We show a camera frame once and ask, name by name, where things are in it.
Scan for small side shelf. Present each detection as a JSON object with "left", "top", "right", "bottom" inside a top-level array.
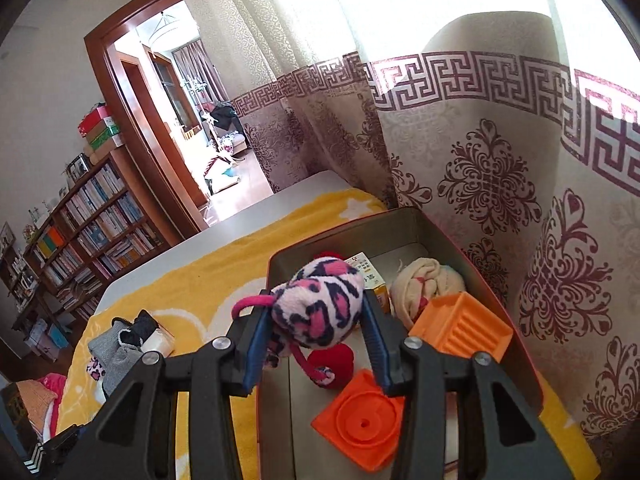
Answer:
[{"left": 1, "top": 240, "right": 39, "bottom": 313}]

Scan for pink leopard sock ball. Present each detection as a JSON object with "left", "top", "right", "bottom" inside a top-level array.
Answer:
[{"left": 231, "top": 258, "right": 364, "bottom": 382}]

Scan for black sock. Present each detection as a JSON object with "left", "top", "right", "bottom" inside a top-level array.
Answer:
[{"left": 118, "top": 310, "right": 158, "bottom": 350}]

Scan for cream pastel sock ball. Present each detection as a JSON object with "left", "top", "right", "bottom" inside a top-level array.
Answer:
[{"left": 390, "top": 257, "right": 466, "bottom": 330}]

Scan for grey knit sock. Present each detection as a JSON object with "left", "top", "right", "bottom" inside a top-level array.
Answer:
[{"left": 88, "top": 318, "right": 142, "bottom": 398}]

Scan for orange ridged cube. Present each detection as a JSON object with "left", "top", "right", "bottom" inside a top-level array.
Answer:
[{"left": 409, "top": 292, "right": 514, "bottom": 362}]

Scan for small yellow cardboard box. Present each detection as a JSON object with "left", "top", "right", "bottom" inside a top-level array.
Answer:
[{"left": 346, "top": 252, "right": 390, "bottom": 313}]

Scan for red tin box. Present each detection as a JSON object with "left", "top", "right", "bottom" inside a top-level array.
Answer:
[{"left": 268, "top": 207, "right": 570, "bottom": 479}]

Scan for orange number six cube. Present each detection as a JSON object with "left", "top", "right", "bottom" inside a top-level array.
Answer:
[{"left": 310, "top": 370, "right": 405, "bottom": 474}]

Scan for stacked coloured boxes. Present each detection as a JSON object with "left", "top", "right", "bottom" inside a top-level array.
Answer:
[{"left": 78, "top": 103, "right": 125, "bottom": 165}]

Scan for patterned curtain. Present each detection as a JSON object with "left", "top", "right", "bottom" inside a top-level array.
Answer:
[{"left": 184, "top": 0, "right": 639, "bottom": 440}]

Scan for wooden bookshelf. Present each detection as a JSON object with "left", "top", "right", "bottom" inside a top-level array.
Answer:
[{"left": 24, "top": 148, "right": 180, "bottom": 316}]

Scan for bagged white bandage roll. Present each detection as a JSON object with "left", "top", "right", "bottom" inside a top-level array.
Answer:
[{"left": 140, "top": 326, "right": 175, "bottom": 358}]

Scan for yellow white towel mat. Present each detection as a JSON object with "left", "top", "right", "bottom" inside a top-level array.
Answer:
[{"left": 55, "top": 188, "right": 600, "bottom": 479}]

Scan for wooden door frame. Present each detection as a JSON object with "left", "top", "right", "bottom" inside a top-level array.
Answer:
[{"left": 85, "top": 0, "right": 207, "bottom": 247}]

